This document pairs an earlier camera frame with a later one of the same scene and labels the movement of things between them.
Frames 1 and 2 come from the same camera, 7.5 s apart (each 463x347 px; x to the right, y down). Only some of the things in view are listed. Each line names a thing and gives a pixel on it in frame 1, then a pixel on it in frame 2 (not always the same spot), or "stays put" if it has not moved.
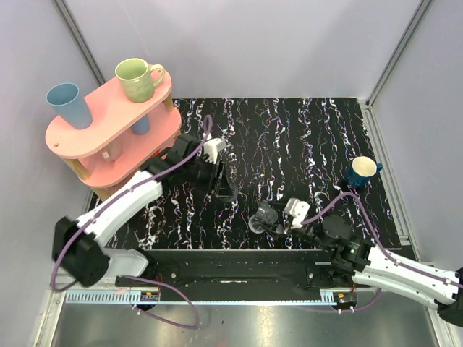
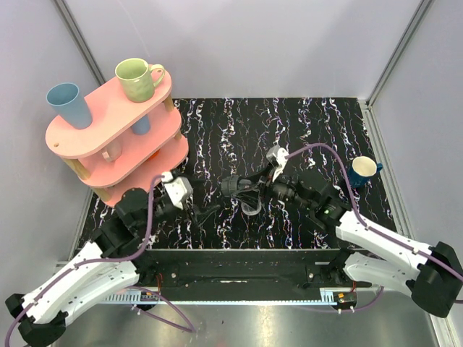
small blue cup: x=142 y=126 stays put
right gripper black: x=285 y=233 to x=262 y=183
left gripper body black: x=220 y=178 to x=195 y=212
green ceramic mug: x=135 y=74 stays put
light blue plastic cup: x=70 y=105 stays put
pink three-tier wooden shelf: x=122 y=137 stays put
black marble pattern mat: x=296 y=164 stays put
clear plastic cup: x=265 y=219 to x=251 y=204
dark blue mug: x=363 y=169 stays put
